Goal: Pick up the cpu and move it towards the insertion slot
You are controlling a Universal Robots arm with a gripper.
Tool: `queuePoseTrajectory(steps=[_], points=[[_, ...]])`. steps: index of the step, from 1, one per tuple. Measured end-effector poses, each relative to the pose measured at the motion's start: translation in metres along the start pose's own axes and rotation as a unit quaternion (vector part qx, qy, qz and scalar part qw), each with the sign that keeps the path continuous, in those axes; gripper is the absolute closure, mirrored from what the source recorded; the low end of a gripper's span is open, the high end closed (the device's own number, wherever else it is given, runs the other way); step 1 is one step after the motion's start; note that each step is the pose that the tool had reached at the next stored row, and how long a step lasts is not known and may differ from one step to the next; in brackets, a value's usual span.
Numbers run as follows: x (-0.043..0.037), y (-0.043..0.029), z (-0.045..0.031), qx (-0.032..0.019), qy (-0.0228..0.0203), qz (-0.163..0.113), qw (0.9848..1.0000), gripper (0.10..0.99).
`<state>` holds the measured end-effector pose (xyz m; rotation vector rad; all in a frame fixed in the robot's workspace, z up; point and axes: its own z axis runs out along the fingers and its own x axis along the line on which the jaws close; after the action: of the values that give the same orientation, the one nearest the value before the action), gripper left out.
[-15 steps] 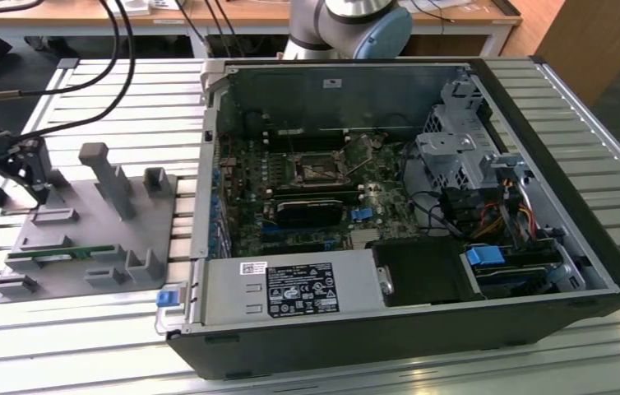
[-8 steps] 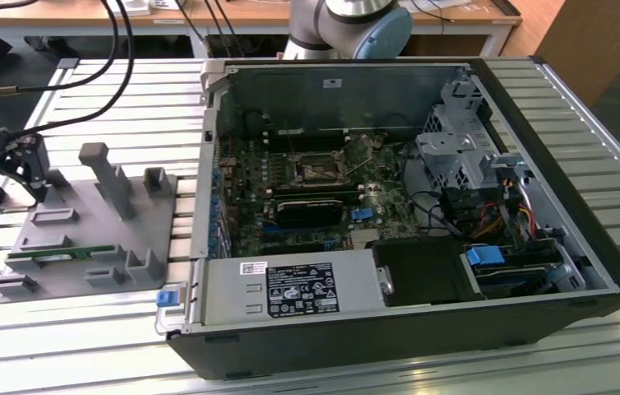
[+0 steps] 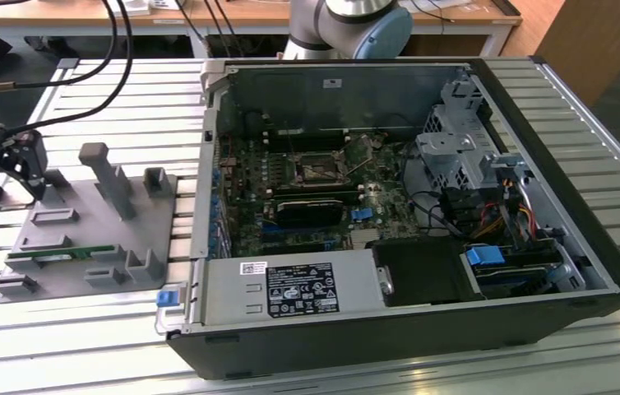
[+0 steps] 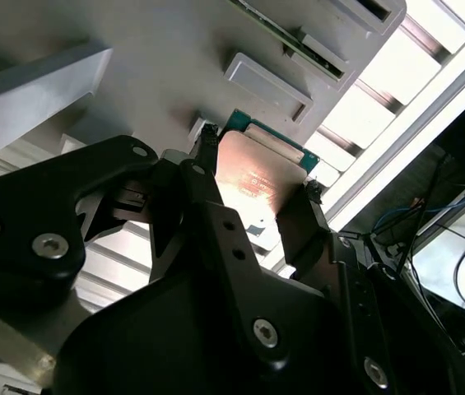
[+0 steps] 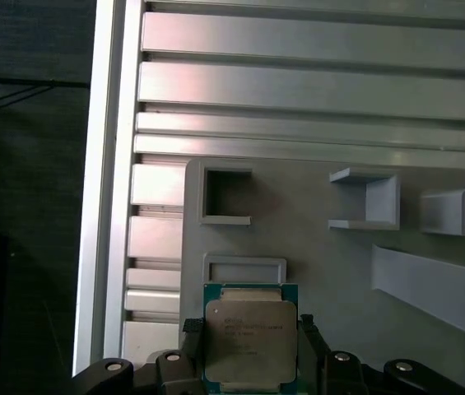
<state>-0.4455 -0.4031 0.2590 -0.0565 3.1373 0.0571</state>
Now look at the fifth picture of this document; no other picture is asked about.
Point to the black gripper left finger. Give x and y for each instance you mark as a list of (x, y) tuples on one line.
[(191, 370)]

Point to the silver green CPU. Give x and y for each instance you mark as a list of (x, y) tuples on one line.
[(248, 341)]

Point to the grey parts rack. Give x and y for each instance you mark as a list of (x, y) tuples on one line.
[(298, 247)]

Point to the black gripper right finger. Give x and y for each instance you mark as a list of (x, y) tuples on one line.
[(314, 370)]

